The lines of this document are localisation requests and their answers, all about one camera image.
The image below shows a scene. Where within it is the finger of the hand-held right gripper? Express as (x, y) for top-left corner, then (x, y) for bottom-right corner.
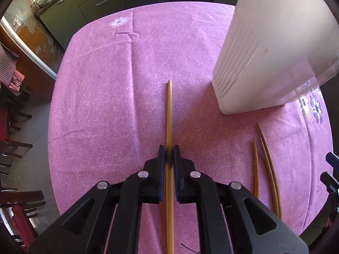
(320, 172), (339, 195)
(326, 152), (339, 166)

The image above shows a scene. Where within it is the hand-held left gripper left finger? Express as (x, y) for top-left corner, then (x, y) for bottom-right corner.
(28, 145), (166, 254)

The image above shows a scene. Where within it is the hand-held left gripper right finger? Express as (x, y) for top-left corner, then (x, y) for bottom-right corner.
(172, 145), (309, 254)

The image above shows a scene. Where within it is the white plastic utensil holder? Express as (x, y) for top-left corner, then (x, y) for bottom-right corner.
(213, 0), (339, 116)

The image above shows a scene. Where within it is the purple floral tablecloth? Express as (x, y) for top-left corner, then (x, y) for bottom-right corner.
(48, 2), (333, 254)

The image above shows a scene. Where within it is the dark wooden chair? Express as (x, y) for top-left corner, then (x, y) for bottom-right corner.
(0, 189), (46, 244)
(0, 82), (34, 170)

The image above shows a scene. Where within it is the floral glass sliding door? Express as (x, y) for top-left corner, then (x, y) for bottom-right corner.
(0, 0), (67, 81)

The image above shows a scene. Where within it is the pink checked apron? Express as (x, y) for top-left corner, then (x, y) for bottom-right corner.
(0, 44), (26, 91)

